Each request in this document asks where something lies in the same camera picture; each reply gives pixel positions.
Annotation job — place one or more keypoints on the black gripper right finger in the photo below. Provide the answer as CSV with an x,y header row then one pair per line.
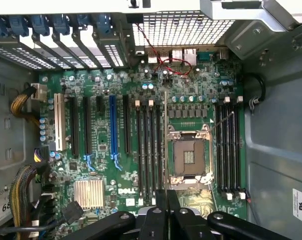
x,y
183,225

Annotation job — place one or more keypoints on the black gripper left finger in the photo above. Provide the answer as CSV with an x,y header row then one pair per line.
x,y
156,225

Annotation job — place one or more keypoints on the RAM slot white latches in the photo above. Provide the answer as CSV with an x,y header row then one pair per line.
x,y
238,150
139,150
152,150
225,150

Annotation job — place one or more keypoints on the RAM slot black latches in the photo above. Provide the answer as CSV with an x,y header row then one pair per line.
x,y
219,150
146,150
232,150
159,150

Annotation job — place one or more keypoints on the metal CPU socket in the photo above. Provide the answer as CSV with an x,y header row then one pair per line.
x,y
191,155

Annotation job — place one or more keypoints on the silver finned heat sink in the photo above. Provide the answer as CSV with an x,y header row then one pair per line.
x,y
88,193

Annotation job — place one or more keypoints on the long black expansion slot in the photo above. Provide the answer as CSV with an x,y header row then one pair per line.
x,y
87,125
126,125
74,125

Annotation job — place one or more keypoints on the blue expansion slot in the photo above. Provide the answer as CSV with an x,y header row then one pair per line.
x,y
113,125

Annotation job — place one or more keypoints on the green Dell motherboard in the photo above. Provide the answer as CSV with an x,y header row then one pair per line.
x,y
101,130

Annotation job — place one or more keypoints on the thin metal locking lever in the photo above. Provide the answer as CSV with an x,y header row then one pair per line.
x,y
222,121

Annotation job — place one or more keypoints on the white case label sticker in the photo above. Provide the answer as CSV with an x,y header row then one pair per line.
x,y
299,205

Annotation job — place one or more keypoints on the open grey PC case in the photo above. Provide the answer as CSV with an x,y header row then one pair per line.
x,y
278,150

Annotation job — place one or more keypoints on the short black expansion slot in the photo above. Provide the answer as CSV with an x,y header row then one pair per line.
x,y
99,105

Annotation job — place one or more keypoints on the white expansion slot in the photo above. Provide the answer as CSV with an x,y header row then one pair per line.
x,y
59,125

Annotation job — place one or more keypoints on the silver power supply unit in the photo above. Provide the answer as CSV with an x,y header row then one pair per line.
x,y
6,125

